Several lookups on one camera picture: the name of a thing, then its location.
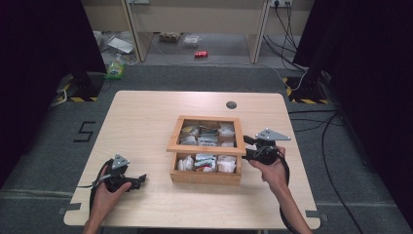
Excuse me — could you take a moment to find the green plastic bag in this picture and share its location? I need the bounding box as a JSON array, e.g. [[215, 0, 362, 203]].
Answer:
[[104, 54, 127, 81]]

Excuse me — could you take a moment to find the hand-held gripper cable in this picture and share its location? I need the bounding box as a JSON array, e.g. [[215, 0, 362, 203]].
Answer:
[[77, 159, 115, 216], [277, 152, 304, 234]]

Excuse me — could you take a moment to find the white floor cable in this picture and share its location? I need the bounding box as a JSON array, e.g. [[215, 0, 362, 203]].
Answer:
[[257, 62, 309, 93]]

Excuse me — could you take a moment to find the long black floor cable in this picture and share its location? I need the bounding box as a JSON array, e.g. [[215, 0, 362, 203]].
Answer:
[[320, 111, 365, 234]]

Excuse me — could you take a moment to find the right hand-held gripper cable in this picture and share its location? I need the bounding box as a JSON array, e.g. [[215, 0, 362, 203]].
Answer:
[[277, 152, 304, 234]]

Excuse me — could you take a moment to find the white wall socket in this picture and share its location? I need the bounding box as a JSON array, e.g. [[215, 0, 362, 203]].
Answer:
[[269, 0, 293, 9]]

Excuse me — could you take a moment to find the black cable bundle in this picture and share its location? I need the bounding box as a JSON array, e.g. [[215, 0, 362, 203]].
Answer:
[[262, 1, 308, 73]]

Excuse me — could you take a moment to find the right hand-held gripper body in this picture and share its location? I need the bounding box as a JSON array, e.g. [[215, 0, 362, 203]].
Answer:
[[246, 127, 292, 166]]

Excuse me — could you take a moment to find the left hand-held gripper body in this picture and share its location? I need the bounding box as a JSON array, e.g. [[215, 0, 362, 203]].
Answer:
[[105, 153, 134, 193]]

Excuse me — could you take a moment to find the clear plastic container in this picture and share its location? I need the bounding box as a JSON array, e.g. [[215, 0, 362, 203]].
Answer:
[[182, 34, 202, 49]]

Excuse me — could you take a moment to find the person's left hand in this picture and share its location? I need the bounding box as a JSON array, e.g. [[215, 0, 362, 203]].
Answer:
[[90, 175, 133, 223]]

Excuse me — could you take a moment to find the brown egg carton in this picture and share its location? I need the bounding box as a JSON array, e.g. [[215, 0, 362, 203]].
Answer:
[[158, 31, 182, 44]]

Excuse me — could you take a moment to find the white flat sheet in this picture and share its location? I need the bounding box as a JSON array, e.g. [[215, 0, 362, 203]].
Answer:
[[106, 36, 134, 55]]

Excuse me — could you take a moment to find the thin black floor cable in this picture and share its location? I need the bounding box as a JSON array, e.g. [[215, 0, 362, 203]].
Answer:
[[287, 109, 345, 134]]

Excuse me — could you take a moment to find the assortment of small tea packets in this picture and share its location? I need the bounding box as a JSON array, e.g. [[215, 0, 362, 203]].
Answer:
[[176, 120, 238, 175]]

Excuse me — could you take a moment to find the wooden glass-window box lid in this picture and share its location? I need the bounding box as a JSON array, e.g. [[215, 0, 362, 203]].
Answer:
[[166, 114, 247, 157]]

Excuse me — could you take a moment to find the left hand-held gripper cable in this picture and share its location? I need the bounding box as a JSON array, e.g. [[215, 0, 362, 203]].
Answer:
[[77, 159, 115, 216]]

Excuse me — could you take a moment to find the black stand base striped tape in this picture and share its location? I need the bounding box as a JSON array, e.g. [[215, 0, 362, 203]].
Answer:
[[282, 75, 329, 105], [56, 71, 105, 103]]

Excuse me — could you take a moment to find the person's right hand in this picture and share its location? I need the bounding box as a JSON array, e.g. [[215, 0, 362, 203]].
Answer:
[[248, 146, 290, 196]]

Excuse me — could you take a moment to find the black curtain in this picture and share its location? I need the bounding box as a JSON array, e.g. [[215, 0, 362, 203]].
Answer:
[[0, 0, 107, 188], [292, 0, 413, 225]]

